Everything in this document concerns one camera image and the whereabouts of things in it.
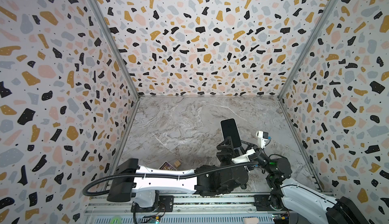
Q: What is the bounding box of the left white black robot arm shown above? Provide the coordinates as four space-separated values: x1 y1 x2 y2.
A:
107 137 256 208

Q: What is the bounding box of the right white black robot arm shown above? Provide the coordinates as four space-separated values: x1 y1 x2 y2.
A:
233 149 368 224

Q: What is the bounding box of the small tan wooden block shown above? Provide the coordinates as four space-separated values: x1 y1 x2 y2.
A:
173 160 182 168

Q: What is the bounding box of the colourful printed card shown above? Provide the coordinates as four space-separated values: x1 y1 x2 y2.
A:
159 161 177 171

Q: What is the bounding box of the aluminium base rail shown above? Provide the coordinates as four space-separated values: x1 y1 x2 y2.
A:
81 191 341 224

